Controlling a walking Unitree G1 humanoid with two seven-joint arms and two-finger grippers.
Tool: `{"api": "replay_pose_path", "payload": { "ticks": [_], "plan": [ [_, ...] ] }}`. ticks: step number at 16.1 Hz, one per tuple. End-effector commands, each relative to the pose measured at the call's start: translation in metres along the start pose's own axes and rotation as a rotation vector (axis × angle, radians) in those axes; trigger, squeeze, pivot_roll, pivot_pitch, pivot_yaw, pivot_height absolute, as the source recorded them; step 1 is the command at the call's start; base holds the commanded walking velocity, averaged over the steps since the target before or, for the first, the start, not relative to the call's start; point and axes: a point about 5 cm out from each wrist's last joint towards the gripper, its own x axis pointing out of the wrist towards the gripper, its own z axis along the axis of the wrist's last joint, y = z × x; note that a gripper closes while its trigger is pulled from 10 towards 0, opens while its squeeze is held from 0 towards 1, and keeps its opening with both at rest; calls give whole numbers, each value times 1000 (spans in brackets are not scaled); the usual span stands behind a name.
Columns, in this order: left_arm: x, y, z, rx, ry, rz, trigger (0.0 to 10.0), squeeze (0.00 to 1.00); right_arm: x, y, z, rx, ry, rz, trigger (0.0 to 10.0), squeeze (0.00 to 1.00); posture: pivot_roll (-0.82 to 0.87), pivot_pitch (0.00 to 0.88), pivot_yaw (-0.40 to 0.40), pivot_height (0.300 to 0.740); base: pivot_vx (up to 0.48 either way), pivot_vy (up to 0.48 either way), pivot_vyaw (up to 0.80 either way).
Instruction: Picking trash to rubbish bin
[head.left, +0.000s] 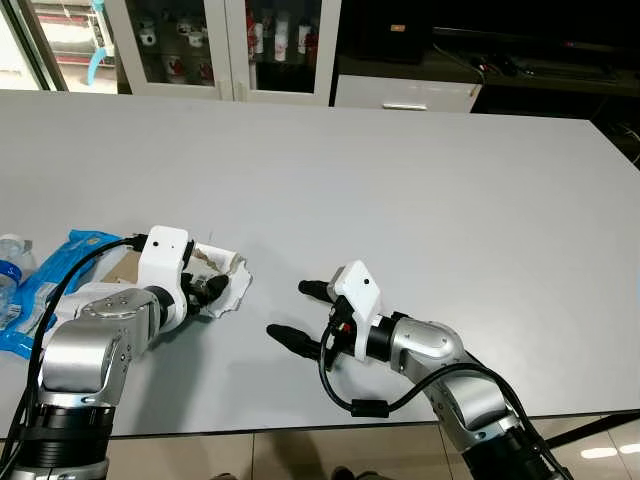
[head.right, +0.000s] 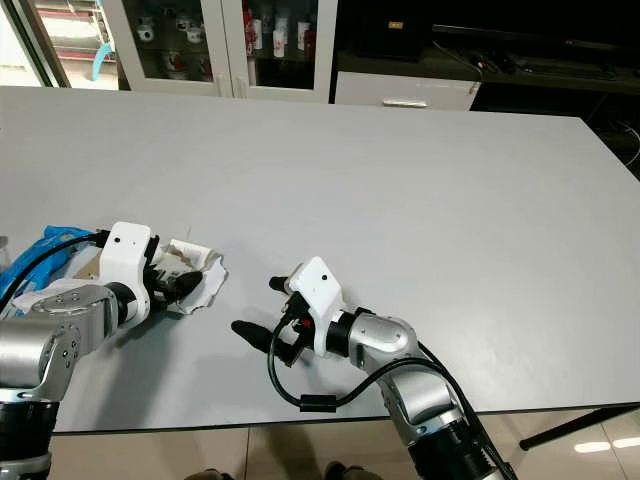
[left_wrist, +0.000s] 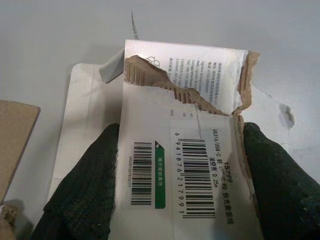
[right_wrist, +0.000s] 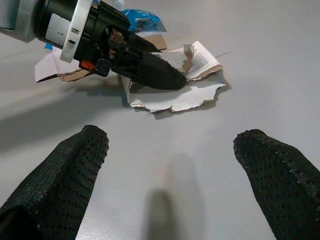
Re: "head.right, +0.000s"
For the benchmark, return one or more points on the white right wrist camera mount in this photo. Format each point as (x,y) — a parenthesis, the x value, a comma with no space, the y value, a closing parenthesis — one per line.
(318,290)

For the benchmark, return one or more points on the white drawer unit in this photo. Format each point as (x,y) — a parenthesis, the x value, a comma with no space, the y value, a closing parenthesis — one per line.
(400,88)

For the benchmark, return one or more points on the dark robot right foot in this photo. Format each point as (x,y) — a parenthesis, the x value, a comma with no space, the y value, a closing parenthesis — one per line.
(345,472)

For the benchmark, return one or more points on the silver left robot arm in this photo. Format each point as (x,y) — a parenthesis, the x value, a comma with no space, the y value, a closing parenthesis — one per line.
(50,350)

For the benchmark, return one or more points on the dark robot foot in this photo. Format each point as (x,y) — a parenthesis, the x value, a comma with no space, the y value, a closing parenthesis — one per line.
(212,475)
(345,472)

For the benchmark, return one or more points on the glass door with metal frame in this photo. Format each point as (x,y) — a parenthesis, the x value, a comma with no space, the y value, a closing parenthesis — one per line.
(60,30)

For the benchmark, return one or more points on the blue plastic wrapper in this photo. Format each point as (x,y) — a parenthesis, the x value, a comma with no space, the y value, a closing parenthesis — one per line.
(60,235)

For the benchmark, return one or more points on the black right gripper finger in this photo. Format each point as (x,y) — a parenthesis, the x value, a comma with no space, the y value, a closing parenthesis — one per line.
(280,284)
(253,335)

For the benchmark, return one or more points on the black wall shelf unit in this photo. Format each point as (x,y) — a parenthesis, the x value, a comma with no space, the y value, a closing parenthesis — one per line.
(510,30)

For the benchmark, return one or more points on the dark robot left foot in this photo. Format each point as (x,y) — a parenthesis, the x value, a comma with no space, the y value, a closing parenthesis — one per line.
(212,475)

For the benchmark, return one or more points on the white table with black legs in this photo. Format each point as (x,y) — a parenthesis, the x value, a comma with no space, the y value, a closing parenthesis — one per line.
(410,180)

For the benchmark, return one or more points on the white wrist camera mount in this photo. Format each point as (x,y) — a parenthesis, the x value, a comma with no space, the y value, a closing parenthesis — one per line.
(318,290)
(130,255)

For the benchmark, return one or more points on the white paper trash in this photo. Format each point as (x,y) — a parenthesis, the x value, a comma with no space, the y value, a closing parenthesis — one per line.
(210,272)

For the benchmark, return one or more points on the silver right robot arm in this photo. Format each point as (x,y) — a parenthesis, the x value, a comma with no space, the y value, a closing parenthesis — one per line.
(390,340)

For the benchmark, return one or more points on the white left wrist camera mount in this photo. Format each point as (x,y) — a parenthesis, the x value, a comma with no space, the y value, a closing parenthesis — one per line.
(130,255)

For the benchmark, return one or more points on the brown cardboard piece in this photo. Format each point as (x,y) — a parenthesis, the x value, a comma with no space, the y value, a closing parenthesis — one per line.
(92,265)

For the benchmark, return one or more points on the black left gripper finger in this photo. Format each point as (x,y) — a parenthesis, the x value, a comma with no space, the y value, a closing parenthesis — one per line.
(178,299)
(186,282)

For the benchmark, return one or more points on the white glass door cabinet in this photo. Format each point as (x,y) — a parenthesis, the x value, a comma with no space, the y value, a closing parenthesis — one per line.
(232,50)

